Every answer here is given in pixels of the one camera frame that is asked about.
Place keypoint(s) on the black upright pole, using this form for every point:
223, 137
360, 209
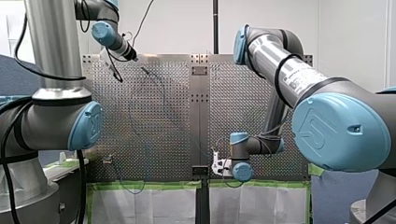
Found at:
215, 26

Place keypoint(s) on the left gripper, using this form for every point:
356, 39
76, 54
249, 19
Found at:
131, 54

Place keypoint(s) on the grey board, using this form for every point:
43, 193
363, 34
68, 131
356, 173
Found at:
339, 196

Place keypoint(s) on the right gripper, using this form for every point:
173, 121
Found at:
227, 170

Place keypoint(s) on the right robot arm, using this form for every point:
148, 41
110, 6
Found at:
342, 133

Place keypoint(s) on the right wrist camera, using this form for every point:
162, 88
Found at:
217, 164

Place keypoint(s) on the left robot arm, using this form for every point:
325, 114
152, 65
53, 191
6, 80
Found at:
56, 37

